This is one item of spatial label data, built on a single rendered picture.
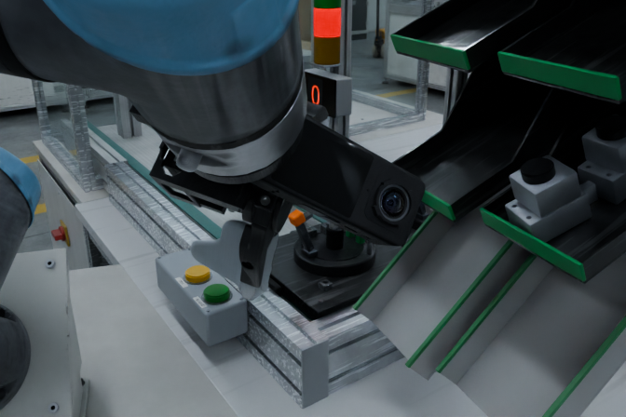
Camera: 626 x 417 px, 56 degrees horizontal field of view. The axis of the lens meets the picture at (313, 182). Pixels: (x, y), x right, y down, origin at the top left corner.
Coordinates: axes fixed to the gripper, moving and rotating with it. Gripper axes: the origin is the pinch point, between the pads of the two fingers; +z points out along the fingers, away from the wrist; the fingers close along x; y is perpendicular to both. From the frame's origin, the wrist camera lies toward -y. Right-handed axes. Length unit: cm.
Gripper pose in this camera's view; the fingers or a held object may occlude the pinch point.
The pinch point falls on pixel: (293, 214)
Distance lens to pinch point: 48.6
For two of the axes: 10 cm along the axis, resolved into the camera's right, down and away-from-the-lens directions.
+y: -9.4, -3.3, 1.2
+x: -3.5, 9.0, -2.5
